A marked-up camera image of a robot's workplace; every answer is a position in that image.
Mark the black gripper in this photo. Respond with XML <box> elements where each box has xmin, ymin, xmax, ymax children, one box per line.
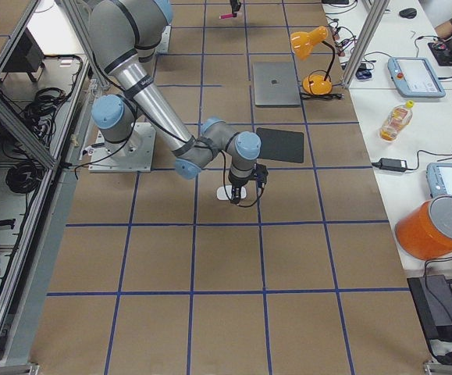
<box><xmin>230</xmin><ymin>177</ymin><xmax>248</xmax><ymax>205</ymax></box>

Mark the white computer mouse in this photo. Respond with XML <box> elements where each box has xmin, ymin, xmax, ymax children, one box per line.
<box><xmin>216</xmin><ymin>185</ymin><xmax>247</xmax><ymax>201</ymax></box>

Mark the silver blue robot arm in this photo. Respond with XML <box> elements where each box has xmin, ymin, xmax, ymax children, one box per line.
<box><xmin>88</xmin><ymin>1</ymin><xmax>268</xmax><ymax>205</ymax></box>

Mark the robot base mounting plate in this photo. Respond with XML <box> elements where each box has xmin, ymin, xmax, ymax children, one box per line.
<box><xmin>87</xmin><ymin>122</ymin><xmax>156</xmax><ymax>173</ymax></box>

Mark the black mousepad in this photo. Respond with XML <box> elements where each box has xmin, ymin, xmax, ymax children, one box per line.
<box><xmin>256</xmin><ymin>128</ymin><xmax>304</xmax><ymax>163</ymax></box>

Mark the pink pen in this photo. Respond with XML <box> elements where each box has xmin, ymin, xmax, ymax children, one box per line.
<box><xmin>219</xmin><ymin>12</ymin><xmax>241</xmax><ymax>20</ymax></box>

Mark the black mouse on desk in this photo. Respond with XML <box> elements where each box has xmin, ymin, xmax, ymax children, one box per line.
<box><xmin>398</xmin><ymin>8</ymin><xmax>418</xmax><ymax>20</ymax></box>

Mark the silver closed laptop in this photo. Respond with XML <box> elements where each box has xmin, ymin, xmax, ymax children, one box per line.
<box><xmin>252</xmin><ymin>62</ymin><xmax>301</xmax><ymax>108</ymax></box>

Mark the black power adapter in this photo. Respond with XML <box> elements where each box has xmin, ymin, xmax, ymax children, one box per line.
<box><xmin>378</xmin><ymin>158</ymin><xmax>408</xmax><ymax>173</ymax></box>

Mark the orange desk lamp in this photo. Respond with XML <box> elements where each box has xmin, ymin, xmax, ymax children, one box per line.
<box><xmin>290</xmin><ymin>26</ymin><xmax>336</xmax><ymax>96</ymax></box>

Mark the yellow oil bottle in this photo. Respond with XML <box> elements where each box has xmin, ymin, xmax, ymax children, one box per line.
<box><xmin>379</xmin><ymin>100</ymin><xmax>415</xmax><ymax>141</ymax></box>

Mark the orange cylindrical bin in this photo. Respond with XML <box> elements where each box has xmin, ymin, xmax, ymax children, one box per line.
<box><xmin>394</xmin><ymin>195</ymin><xmax>452</xmax><ymax>260</ymax></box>

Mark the upper teach pendant tablet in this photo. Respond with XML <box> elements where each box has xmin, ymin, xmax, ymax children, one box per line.
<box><xmin>387</xmin><ymin>57</ymin><xmax>446</xmax><ymax>98</ymax></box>

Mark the black box on floor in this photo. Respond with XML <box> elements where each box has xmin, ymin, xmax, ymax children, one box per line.
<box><xmin>408</xmin><ymin>275</ymin><xmax>452</xmax><ymax>341</ymax></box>

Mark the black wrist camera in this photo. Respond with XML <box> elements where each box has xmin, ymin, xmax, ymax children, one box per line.
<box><xmin>254</xmin><ymin>163</ymin><xmax>269</xmax><ymax>190</ymax></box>

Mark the aluminium frame rack left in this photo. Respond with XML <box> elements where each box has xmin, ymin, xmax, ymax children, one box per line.
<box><xmin>0</xmin><ymin>1</ymin><xmax>93</xmax><ymax>373</ymax></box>

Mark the aluminium frame post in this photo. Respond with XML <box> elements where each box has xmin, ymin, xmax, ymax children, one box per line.
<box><xmin>342</xmin><ymin>0</ymin><xmax>390</xmax><ymax>89</ymax></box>

